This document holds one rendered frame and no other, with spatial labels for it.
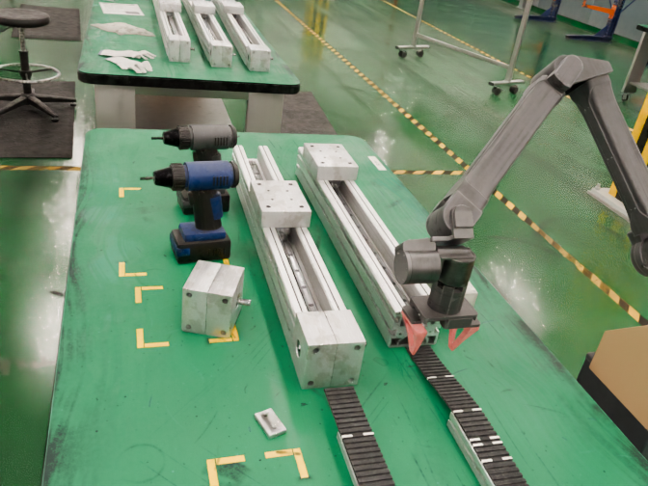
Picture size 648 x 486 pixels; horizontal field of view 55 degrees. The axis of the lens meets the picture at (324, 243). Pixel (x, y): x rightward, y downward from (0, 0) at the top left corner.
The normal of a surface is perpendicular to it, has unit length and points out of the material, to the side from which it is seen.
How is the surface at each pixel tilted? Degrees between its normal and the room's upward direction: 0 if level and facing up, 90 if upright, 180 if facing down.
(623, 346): 90
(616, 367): 90
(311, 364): 90
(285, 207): 0
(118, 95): 90
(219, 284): 0
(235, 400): 0
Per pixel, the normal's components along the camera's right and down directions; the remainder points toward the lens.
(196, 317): -0.11, 0.47
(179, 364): 0.13, -0.86
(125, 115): 0.26, 0.51
